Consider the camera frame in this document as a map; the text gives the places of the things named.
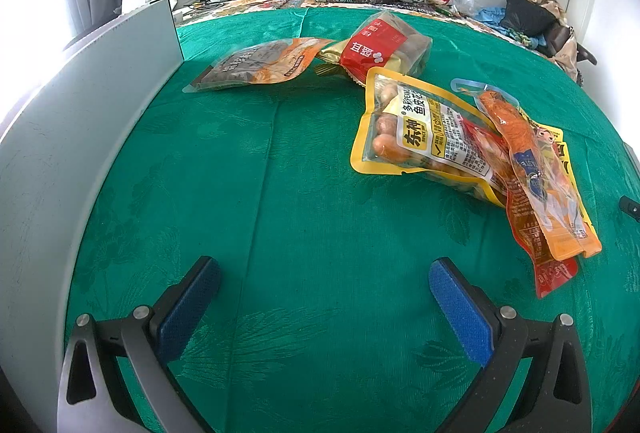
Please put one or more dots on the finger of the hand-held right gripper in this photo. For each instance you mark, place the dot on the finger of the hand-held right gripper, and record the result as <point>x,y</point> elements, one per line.
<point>631,207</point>

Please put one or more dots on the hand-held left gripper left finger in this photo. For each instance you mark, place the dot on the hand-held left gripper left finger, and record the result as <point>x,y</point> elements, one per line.
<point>187,308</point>

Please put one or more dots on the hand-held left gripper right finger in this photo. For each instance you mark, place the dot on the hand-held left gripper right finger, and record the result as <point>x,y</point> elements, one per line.
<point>457,303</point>

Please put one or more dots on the yellow cartoon snack packet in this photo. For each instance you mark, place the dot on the yellow cartoon snack packet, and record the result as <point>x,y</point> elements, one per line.
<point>570,173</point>

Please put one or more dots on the red meat snack packet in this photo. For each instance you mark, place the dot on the red meat snack packet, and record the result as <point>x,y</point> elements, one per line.
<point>530,243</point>

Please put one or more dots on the orange chicken leg packet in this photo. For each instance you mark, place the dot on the orange chicken leg packet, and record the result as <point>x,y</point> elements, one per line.
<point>525,148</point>

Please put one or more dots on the yellow sausage packet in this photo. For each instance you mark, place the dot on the yellow sausage packet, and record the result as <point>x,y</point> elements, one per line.
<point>425,138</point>

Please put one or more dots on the white cardboard box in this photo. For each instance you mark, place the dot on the white cardboard box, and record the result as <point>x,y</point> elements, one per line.
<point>65,138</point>

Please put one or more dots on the brown orange snack packet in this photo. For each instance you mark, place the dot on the brown orange snack packet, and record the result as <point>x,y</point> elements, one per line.
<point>260,63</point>

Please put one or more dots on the red label meatball packet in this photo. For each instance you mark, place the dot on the red label meatball packet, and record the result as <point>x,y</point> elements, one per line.
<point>385,45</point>

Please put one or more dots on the green table cloth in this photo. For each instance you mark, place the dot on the green table cloth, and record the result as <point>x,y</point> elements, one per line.
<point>280,193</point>

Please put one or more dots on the brown wooden chair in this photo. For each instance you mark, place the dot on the brown wooden chair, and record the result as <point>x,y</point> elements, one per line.
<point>575,48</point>

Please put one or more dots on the black bag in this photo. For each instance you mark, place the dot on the black bag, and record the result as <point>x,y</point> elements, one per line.
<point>527,13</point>

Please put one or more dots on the blue cloth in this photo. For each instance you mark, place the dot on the blue cloth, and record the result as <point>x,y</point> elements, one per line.
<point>492,15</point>

